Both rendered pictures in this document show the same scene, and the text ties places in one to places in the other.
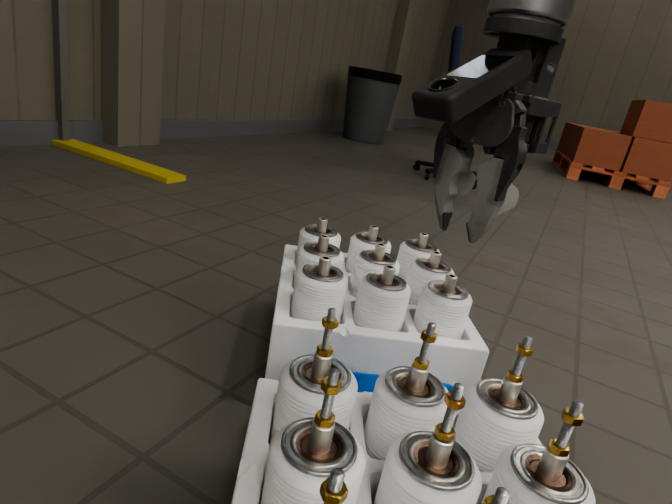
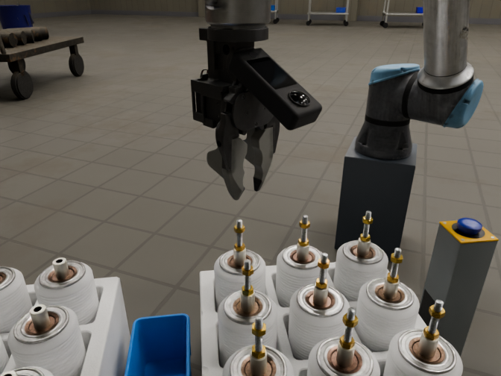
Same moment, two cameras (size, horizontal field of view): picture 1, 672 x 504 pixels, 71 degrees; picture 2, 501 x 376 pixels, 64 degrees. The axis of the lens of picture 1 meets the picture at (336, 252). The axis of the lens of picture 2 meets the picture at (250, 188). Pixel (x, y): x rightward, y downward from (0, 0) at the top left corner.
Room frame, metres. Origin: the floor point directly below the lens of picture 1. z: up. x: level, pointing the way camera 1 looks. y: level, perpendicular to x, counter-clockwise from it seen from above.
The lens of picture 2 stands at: (0.51, 0.36, 0.70)
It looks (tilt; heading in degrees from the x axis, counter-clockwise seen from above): 26 degrees down; 268
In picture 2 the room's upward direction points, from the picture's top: straight up
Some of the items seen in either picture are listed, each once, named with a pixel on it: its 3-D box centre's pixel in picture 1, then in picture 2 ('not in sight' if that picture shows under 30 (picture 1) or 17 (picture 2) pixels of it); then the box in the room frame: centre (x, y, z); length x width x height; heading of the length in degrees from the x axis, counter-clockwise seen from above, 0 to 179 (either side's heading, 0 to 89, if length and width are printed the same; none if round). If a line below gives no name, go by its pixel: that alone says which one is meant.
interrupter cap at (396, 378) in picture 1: (415, 386); (247, 306); (0.50, -0.13, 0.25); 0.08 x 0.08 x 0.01
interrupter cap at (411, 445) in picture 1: (436, 459); (320, 300); (0.38, -0.14, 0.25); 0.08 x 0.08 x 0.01
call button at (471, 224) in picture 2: not in sight; (468, 227); (0.10, -0.24, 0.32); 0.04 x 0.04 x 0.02
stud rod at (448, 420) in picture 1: (449, 417); (322, 274); (0.38, -0.14, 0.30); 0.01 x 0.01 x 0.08
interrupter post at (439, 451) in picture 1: (439, 449); (320, 293); (0.38, -0.14, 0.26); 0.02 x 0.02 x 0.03
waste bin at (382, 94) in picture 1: (369, 106); not in sight; (4.95, -0.06, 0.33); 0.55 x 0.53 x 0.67; 156
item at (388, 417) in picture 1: (399, 444); (247, 348); (0.50, -0.13, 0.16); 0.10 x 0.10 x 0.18
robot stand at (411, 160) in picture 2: not in sight; (375, 197); (0.10, -0.68, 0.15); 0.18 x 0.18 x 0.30; 66
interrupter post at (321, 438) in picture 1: (321, 435); (345, 353); (0.37, -0.02, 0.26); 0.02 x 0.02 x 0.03
